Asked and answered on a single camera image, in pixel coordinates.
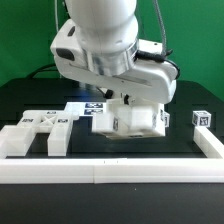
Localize white chair back frame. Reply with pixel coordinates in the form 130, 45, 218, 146
1, 110, 79, 156

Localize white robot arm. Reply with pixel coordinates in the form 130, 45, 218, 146
51, 0, 179, 104

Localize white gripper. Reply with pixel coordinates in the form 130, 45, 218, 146
51, 19, 178, 104

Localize black cable bundle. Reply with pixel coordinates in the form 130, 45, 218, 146
25, 63, 61, 80

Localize white chair seat part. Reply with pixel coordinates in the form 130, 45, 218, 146
98, 98, 165, 139

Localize white marker sheet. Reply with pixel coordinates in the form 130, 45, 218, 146
64, 102, 106, 117

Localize white U-shaped fence frame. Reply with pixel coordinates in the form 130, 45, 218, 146
0, 126, 224, 184

